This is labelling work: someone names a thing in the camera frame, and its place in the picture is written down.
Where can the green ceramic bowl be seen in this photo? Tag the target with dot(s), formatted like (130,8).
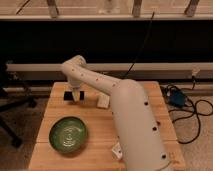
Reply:
(68,134)

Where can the black eraser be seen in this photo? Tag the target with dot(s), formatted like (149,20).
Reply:
(68,96)

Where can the white sponge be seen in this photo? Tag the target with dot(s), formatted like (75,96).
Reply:
(103,101)

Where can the white plastic bottle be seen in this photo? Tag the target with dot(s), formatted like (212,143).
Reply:
(116,151)

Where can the blue power adapter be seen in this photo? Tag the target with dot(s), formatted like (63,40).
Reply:
(177,98)

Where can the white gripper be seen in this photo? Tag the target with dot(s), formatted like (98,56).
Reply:
(76,92)

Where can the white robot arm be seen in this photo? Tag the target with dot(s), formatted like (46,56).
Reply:
(139,137)

